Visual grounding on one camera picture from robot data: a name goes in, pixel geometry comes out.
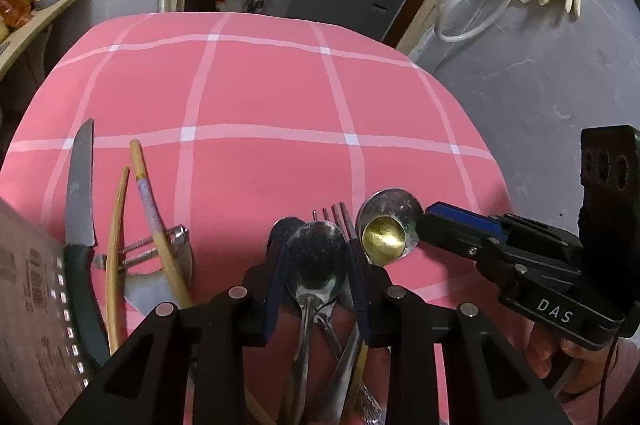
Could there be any beige kitchen counter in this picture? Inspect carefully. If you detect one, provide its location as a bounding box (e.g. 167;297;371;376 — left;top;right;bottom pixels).
0;0;93;78

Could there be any pink checked tablecloth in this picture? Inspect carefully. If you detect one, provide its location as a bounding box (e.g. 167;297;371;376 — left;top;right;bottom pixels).
0;12;516;425

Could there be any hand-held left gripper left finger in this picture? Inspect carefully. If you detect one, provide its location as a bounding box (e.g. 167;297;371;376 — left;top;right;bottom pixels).
57;225;291;425

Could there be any person's right hand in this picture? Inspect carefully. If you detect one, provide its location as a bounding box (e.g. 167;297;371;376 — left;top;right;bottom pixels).
525;322;618;393

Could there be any bamboo stick with brown head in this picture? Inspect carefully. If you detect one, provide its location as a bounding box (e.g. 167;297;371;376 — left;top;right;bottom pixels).
106;167;132;356

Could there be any steel fork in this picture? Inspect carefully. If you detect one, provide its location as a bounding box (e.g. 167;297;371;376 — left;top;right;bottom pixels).
311;201;358;251

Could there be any knife with dark green handle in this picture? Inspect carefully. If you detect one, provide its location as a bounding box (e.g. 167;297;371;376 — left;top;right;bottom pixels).
64;119;113;368

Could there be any orange food packet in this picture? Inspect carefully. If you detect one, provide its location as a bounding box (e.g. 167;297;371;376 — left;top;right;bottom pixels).
0;0;33;30

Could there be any person's right forearm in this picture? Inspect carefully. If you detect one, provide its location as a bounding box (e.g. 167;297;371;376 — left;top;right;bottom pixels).
555;345;640;425

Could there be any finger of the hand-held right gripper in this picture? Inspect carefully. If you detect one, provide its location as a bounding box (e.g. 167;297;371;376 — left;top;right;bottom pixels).
416;212;581;301
425;201;584;273

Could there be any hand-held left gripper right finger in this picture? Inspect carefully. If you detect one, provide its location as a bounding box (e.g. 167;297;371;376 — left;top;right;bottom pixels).
347;239;572;425

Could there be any large steel spoon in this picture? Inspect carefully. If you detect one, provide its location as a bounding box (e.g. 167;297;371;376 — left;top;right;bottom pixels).
356;188;425;263

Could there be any black cable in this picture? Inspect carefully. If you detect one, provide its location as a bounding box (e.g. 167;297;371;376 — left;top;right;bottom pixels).
597;340;618;425

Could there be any long purple-wrapped bamboo chopstick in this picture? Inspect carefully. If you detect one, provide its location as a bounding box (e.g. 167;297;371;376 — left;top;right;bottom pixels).
129;140;196;311

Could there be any gold spoon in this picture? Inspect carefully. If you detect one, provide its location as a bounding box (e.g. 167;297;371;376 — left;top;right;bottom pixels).
352;215;407;388

